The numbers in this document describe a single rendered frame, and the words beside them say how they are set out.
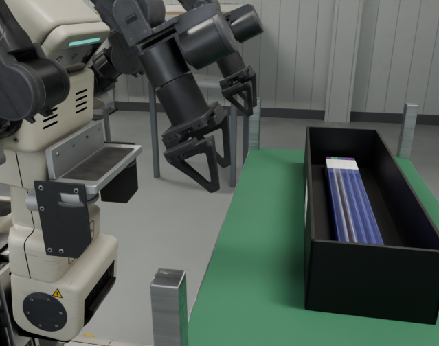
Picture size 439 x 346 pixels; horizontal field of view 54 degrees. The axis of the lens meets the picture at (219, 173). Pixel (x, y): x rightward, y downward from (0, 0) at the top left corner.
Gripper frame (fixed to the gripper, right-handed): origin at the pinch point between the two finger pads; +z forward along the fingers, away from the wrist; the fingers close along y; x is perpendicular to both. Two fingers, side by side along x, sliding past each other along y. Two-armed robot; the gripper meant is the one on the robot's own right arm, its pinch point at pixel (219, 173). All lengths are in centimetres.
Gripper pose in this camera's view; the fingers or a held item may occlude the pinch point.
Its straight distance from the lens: 62.1
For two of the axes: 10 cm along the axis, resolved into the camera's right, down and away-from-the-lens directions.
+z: 4.4, 8.6, 2.5
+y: 1.9, -3.6, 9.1
